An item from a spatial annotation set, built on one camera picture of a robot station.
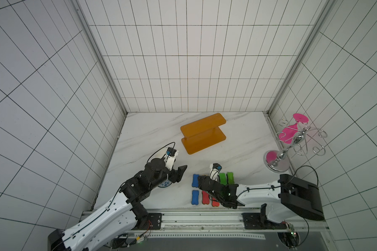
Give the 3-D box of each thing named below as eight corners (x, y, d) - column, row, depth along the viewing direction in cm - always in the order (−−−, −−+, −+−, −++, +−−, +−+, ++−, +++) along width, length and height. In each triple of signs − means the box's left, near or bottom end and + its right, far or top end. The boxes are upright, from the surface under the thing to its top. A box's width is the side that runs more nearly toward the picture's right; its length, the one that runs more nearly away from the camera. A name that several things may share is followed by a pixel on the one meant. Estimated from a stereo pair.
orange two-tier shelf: (188, 155, 99) (187, 142, 88) (180, 140, 107) (179, 126, 95) (226, 139, 107) (231, 125, 96) (217, 126, 115) (220, 112, 103)
